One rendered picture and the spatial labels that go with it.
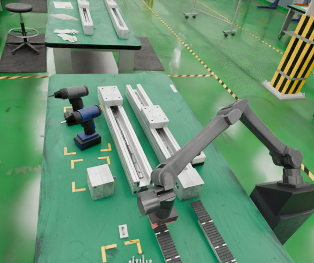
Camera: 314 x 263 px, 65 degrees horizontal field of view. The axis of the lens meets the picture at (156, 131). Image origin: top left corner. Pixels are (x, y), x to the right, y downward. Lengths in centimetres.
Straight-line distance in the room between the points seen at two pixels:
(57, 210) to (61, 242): 14
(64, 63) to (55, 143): 148
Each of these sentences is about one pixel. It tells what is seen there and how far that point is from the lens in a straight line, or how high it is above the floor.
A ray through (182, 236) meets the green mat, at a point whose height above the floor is 78.
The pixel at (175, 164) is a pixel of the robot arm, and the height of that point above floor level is 108.
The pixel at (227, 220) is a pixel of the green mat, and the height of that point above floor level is 78.
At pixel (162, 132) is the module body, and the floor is 84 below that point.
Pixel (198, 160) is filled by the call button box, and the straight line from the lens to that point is 127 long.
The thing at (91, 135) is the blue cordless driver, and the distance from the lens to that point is 128.
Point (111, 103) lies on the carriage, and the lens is 146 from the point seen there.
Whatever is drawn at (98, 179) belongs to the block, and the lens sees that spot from 105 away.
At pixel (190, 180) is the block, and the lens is 109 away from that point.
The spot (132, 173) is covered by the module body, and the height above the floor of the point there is 86.
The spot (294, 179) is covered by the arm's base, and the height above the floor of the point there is 92.
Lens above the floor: 168
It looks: 39 degrees down
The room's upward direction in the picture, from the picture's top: 10 degrees clockwise
